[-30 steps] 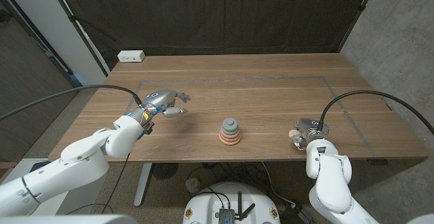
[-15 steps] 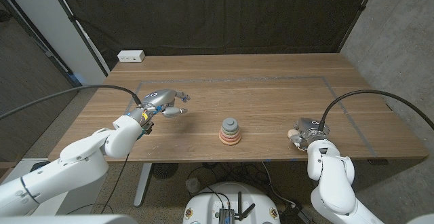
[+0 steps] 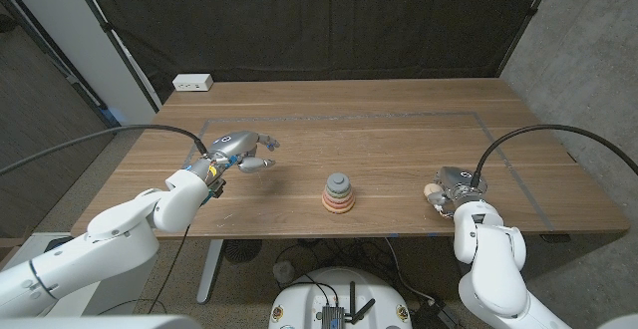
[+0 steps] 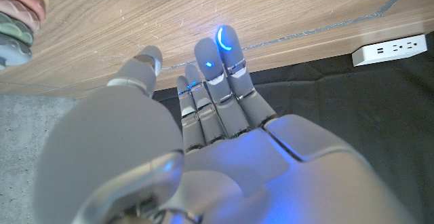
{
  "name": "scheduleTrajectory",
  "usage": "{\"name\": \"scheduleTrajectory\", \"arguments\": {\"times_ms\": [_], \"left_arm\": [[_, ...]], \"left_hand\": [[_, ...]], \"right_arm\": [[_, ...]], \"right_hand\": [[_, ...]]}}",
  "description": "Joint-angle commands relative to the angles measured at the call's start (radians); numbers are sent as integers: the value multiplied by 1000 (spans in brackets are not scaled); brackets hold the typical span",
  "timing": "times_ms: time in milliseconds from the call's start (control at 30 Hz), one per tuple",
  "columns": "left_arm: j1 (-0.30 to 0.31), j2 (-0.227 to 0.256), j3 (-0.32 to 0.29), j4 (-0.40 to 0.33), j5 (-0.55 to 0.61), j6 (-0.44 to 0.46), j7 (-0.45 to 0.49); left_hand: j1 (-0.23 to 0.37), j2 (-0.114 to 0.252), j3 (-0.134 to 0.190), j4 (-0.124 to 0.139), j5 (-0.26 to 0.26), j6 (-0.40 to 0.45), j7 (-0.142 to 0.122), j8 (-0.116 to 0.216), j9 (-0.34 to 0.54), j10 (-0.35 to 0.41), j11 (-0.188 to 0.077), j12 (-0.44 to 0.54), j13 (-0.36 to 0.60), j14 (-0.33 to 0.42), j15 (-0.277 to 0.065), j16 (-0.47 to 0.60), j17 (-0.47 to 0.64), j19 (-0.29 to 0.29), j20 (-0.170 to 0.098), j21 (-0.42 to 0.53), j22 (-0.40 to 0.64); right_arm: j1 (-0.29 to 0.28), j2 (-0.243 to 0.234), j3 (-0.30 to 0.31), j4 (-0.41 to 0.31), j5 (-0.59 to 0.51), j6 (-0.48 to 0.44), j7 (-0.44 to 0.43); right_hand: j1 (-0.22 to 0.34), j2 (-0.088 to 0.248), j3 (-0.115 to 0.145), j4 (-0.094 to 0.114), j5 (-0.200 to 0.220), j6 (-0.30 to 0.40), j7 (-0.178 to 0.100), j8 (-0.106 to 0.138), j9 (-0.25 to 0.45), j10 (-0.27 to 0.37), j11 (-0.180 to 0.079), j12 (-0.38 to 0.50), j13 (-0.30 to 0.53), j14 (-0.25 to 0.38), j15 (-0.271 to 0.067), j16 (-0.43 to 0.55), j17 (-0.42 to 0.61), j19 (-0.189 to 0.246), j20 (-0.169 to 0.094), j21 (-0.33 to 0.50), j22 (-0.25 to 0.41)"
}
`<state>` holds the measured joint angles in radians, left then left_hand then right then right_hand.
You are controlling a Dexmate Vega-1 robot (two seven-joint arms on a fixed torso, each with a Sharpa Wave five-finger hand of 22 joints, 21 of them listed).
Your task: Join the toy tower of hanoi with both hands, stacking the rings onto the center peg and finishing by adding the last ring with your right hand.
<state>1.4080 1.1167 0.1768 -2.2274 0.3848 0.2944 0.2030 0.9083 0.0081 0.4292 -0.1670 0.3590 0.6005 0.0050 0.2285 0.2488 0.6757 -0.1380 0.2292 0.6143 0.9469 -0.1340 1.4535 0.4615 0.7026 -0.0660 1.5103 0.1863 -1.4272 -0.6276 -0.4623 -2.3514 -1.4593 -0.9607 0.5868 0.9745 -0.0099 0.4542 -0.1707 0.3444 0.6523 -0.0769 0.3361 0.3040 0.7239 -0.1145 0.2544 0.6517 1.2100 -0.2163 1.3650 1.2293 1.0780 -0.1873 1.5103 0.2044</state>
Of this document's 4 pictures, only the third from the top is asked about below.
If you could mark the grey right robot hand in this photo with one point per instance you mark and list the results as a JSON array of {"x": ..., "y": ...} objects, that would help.
[{"x": 458, "y": 179}]

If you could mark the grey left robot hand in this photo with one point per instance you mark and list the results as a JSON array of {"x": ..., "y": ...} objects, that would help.
[{"x": 234, "y": 144}]

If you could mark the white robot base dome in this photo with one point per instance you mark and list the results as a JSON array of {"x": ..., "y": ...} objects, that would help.
[{"x": 304, "y": 299}]

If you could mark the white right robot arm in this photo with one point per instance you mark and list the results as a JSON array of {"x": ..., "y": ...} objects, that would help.
[{"x": 498, "y": 269}]

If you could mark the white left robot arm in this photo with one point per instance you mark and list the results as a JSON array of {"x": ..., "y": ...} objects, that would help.
[{"x": 99, "y": 249}]

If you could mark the white power strip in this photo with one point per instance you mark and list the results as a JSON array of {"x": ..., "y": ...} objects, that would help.
[{"x": 192, "y": 82}]

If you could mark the black round floor fan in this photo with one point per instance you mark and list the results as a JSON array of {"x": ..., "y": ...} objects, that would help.
[{"x": 241, "y": 250}]

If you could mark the white table leg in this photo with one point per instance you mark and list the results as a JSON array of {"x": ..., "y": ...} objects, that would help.
[{"x": 209, "y": 269}]

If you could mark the grey round floor object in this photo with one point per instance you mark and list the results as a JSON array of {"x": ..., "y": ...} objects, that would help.
[{"x": 284, "y": 271}]

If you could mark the black power adapter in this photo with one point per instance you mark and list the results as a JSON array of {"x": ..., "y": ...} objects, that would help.
[{"x": 431, "y": 315}]

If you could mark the black backdrop curtain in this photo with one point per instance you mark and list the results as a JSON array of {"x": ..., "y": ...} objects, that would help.
[{"x": 319, "y": 20}]

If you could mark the black backdrop stand pole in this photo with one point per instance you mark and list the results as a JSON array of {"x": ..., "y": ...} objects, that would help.
[
  {"x": 114, "y": 45},
  {"x": 528, "y": 20}
]

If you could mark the radio box with black antennas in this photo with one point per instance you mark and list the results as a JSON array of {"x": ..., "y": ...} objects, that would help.
[{"x": 333, "y": 315}]

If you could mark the blue foot pedal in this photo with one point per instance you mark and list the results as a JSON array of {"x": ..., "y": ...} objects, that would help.
[{"x": 60, "y": 242}]

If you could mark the white robot torso edge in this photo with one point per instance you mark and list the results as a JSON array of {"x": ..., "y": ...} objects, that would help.
[{"x": 99, "y": 323}]

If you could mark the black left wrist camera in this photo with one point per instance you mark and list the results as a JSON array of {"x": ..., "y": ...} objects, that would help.
[{"x": 217, "y": 188}]

